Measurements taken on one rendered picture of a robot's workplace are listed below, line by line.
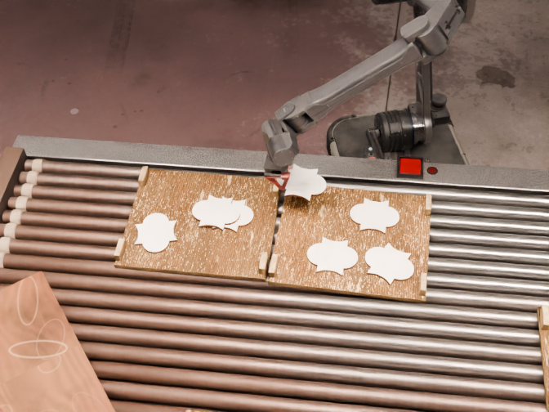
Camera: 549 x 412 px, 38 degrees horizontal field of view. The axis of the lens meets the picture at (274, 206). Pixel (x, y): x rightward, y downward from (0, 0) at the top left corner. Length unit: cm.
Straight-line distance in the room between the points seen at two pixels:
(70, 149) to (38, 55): 192
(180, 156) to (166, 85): 166
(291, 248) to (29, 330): 70
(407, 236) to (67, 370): 95
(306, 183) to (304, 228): 13
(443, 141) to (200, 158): 133
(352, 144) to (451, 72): 93
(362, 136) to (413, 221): 123
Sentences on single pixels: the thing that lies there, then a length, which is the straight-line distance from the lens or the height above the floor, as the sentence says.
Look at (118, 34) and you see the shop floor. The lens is 445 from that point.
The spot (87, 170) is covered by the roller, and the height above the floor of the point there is 91.
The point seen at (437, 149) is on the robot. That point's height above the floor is 24.
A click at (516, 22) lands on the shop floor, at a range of 452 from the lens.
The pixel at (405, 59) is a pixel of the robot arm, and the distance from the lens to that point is 197.
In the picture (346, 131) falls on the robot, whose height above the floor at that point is 24.
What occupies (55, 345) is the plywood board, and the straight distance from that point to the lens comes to 198.
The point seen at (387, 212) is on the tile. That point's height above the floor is 94.
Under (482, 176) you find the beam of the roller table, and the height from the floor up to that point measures 91.
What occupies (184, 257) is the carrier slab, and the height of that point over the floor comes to 94.
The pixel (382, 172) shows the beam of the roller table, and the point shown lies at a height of 92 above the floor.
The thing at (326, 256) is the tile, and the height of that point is 94.
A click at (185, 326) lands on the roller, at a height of 91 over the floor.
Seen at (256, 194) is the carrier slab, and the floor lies 94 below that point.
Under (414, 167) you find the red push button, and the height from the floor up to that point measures 93.
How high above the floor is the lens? 268
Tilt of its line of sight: 50 degrees down
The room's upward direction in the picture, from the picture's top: 3 degrees counter-clockwise
